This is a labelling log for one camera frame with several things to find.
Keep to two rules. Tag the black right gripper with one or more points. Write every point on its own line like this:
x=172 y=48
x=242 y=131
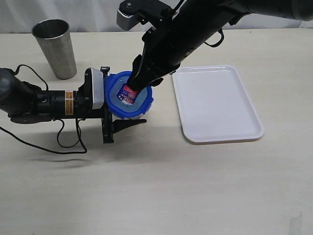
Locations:
x=164 y=50

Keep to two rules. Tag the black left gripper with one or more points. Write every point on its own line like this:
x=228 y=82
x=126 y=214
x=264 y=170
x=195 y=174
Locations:
x=108 y=127

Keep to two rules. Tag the blue plastic container lid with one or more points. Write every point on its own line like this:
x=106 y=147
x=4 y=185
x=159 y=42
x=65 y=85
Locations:
x=118 y=95

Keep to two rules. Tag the stainless steel tumbler cup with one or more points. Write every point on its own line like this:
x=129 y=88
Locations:
x=53 y=37

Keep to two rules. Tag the clear plastic tall container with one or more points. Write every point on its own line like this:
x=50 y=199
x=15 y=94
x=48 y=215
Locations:
x=128 y=115

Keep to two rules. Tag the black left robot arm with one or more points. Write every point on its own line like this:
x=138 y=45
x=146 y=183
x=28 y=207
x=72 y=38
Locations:
x=26 y=103

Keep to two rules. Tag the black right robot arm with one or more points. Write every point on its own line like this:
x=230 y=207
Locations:
x=209 y=16

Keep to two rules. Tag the white rectangular plastic tray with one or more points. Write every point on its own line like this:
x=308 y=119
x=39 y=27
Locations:
x=214 y=106

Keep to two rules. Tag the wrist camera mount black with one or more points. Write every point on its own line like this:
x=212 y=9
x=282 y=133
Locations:
x=94 y=88

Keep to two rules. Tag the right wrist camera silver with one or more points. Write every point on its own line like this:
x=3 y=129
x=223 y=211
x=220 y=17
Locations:
x=133 y=12

